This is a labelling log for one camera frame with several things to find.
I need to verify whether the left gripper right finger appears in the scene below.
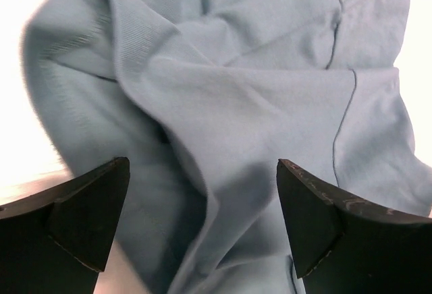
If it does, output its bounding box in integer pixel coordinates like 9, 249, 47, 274
277, 159, 431, 294

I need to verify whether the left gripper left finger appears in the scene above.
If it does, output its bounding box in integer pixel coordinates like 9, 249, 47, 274
1, 157, 130, 293

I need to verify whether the blue-grey t-shirt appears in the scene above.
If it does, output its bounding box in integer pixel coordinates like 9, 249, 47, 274
23, 0, 431, 293

